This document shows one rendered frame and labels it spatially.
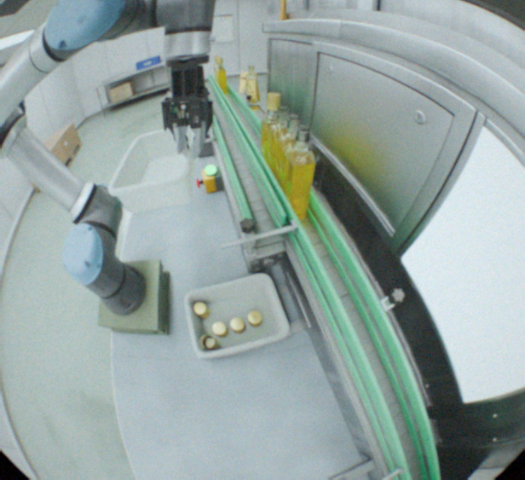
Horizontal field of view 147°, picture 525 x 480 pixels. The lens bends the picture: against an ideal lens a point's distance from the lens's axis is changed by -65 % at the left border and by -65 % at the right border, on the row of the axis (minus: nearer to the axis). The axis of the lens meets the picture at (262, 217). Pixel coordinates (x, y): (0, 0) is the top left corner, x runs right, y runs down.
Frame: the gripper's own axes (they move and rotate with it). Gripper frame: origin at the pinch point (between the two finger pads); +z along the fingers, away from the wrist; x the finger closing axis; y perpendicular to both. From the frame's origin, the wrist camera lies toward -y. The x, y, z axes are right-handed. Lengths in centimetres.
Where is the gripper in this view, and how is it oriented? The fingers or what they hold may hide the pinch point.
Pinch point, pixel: (191, 152)
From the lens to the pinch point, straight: 45.8
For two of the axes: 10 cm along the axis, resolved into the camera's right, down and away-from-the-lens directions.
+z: -1.1, 6.7, 7.4
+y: 2.0, 7.4, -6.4
